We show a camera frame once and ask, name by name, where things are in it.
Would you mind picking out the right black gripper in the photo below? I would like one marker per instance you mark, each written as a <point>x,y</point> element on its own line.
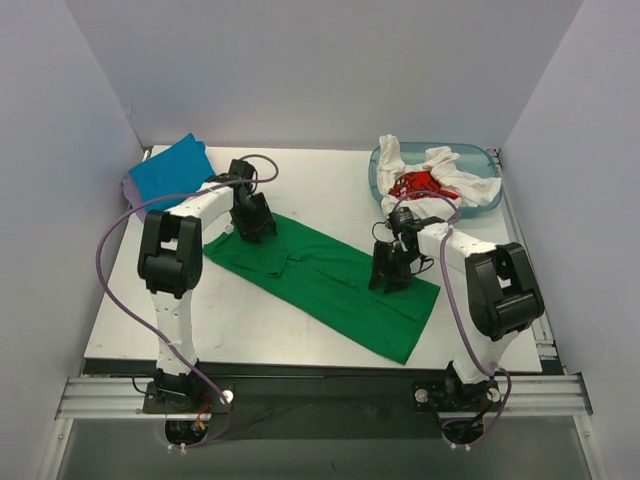
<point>390,261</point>

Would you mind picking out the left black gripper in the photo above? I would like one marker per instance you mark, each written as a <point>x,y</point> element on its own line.
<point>255,220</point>

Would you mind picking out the green t shirt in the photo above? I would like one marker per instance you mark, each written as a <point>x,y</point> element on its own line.
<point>328,280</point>

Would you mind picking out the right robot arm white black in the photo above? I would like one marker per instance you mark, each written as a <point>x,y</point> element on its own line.
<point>492,290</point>

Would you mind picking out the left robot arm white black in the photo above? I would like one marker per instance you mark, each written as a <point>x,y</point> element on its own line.
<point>170,263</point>

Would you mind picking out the folded blue t shirt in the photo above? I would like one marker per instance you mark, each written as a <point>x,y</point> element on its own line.
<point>181,168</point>

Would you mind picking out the white t shirt red print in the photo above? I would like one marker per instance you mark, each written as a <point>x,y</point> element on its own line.
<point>433,187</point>

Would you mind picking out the clear blue plastic bin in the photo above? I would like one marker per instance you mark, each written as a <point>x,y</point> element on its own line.
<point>473,160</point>

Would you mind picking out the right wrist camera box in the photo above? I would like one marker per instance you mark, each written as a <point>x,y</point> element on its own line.
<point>400,218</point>

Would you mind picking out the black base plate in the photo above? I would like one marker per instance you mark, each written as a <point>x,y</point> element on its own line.
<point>320,403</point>

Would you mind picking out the aluminium frame rail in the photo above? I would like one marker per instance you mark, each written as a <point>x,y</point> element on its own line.
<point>115,398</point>

